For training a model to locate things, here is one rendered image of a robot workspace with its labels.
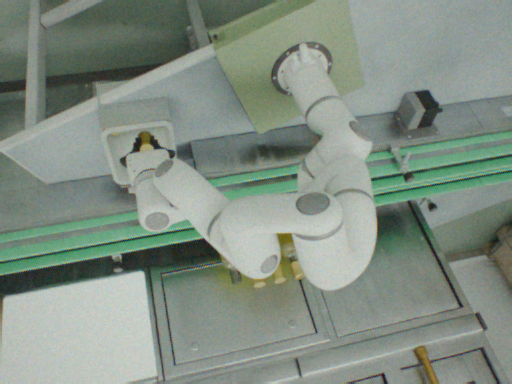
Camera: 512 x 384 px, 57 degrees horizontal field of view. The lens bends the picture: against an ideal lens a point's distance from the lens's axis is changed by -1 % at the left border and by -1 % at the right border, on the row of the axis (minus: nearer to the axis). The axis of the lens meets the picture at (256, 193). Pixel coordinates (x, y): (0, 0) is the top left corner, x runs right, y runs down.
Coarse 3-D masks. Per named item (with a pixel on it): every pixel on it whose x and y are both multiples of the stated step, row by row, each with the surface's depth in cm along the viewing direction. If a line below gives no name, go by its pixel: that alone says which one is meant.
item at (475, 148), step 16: (432, 144) 143; (448, 144) 143; (464, 144) 143; (480, 144) 144; (496, 144) 145; (368, 160) 137; (384, 160) 138; (416, 160) 139; (432, 160) 139; (448, 160) 139; (464, 160) 140; (240, 176) 131; (256, 176) 132; (272, 176) 132; (288, 176) 133; (224, 192) 128; (240, 192) 128; (256, 192) 128; (272, 192) 129
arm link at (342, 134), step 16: (336, 96) 102; (320, 112) 100; (336, 112) 98; (320, 128) 100; (336, 128) 95; (352, 128) 95; (320, 144) 98; (336, 144) 95; (352, 144) 94; (368, 144) 95; (320, 160) 98
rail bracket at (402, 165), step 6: (390, 144) 138; (396, 144) 138; (390, 150) 138; (396, 150) 138; (396, 156) 137; (408, 156) 131; (402, 162) 134; (402, 168) 134; (408, 174) 132; (408, 180) 132
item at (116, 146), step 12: (108, 132) 112; (120, 132) 123; (132, 132) 124; (156, 132) 126; (168, 132) 118; (108, 144) 116; (120, 144) 127; (132, 144) 128; (168, 144) 127; (108, 156) 119; (120, 156) 131; (120, 168) 131; (120, 180) 129
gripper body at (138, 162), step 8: (136, 152) 113; (144, 152) 113; (152, 152) 113; (160, 152) 113; (128, 160) 110; (136, 160) 110; (144, 160) 110; (152, 160) 110; (160, 160) 110; (128, 168) 109; (136, 168) 108; (144, 168) 107; (152, 168) 106; (136, 176) 106
